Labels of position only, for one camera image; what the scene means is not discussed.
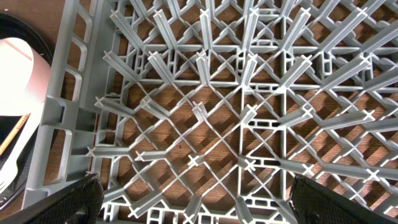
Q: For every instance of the pink bowl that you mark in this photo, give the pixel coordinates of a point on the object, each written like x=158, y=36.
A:
x=24, y=77

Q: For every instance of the wooden chopstick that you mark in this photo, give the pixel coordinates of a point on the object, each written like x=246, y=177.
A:
x=13, y=132

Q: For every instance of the grey plastic dishwasher rack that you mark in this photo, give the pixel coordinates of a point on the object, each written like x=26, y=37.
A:
x=205, y=111

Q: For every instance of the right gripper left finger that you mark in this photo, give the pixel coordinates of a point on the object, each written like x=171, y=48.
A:
x=79, y=202

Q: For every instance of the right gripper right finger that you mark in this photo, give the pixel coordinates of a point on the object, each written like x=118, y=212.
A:
x=314, y=203

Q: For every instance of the white plastic fork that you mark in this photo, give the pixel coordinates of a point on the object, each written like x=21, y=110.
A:
x=9, y=170

